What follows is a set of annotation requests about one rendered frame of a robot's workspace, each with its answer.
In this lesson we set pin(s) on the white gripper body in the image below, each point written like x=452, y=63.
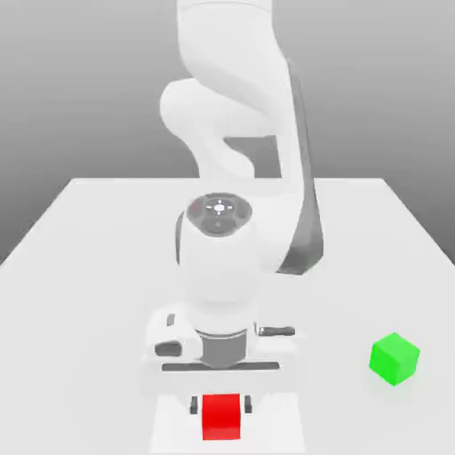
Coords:
x=220, y=380

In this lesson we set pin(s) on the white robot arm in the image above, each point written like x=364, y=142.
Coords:
x=220, y=263

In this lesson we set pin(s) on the small green cube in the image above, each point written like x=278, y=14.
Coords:
x=394, y=359

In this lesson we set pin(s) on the small red cube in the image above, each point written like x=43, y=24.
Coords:
x=221, y=416

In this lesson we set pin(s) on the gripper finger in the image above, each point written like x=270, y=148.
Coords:
x=248, y=404
x=193, y=405

